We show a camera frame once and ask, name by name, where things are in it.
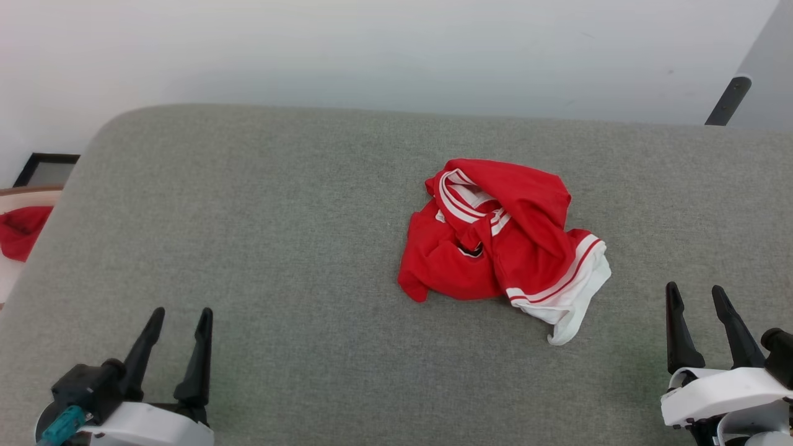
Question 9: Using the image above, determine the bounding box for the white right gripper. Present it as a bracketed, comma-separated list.
[660, 282, 793, 428]

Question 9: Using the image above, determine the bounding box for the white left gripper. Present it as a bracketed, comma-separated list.
[77, 307, 215, 446]

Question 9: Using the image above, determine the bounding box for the red and white garment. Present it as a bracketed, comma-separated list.
[398, 159, 612, 346]

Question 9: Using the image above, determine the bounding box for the red crumpled cloth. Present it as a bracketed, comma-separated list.
[0, 206, 55, 263]

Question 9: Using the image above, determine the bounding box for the black slanted bar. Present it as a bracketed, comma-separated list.
[705, 76, 753, 126]

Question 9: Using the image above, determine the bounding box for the teal cable connector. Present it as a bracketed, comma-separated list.
[38, 405, 85, 446]

